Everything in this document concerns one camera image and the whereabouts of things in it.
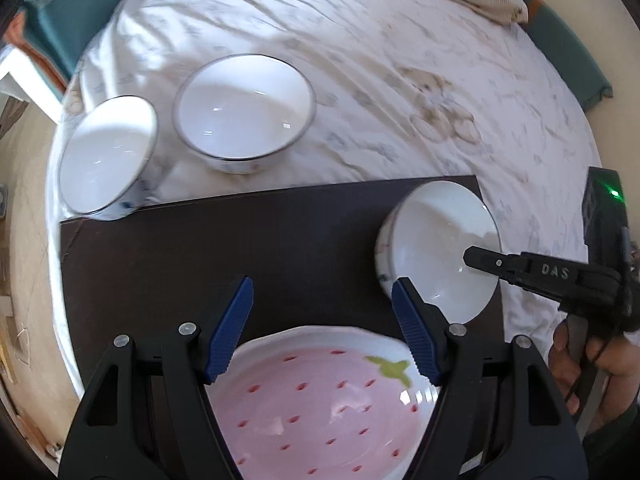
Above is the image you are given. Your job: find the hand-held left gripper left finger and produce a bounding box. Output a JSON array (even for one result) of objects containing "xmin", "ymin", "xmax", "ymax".
[{"xmin": 59, "ymin": 276, "xmax": 255, "ymax": 480}]

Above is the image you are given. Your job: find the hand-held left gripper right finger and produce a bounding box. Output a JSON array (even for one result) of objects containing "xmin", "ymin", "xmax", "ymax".
[{"xmin": 391, "ymin": 276, "xmax": 592, "ymax": 480}]

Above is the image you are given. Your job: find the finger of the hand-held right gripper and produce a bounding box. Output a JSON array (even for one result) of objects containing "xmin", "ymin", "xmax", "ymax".
[{"xmin": 462, "ymin": 245, "xmax": 527, "ymax": 287}]

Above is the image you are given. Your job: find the small white fish-pattern bowl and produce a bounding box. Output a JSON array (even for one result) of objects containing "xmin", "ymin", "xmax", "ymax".
[{"xmin": 375, "ymin": 180, "xmax": 502, "ymax": 325}]

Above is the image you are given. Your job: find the deep pink strawberry plate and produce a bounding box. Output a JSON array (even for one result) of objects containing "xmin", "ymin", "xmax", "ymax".
[{"xmin": 205, "ymin": 325, "xmax": 443, "ymax": 480}]

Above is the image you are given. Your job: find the person's right forearm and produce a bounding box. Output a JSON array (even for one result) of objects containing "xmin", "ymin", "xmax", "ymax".
[{"xmin": 580, "ymin": 385, "xmax": 640, "ymax": 480}]

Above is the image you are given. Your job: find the person's right hand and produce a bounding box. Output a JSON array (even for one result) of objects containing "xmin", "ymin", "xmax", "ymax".
[{"xmin": 548, "ymin": 319, "xmax": 640, "ymax": 411}]

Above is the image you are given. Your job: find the dark brown table mat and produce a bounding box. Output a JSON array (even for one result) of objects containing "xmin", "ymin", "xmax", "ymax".
[{"xmin": 59, "ymin": 175, "xmax": 505, "ymax": 411}]

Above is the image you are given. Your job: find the white nightstand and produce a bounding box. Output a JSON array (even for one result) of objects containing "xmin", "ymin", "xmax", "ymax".
[{"xmin": 0, "ymin": 50, "xmax": 63, "ymax": 123}]

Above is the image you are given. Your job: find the teal bed frame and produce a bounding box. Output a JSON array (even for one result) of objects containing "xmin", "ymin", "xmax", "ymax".
[{"xmin": 20, "ymin": 0, "xmax": 614, "ymax": 111}]

